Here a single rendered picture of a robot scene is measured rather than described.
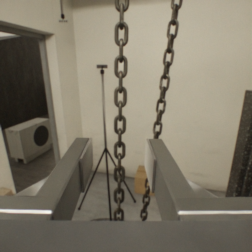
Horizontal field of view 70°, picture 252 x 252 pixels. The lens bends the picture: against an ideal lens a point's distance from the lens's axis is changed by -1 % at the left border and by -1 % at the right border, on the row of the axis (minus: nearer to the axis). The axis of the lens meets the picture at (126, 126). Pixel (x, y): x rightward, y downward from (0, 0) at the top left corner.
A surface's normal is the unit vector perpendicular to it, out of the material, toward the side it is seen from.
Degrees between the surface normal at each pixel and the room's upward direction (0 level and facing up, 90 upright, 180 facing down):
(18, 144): 90
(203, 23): 90
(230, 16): 90
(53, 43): 90
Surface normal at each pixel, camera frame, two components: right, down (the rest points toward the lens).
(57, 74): -0.29, 0.29
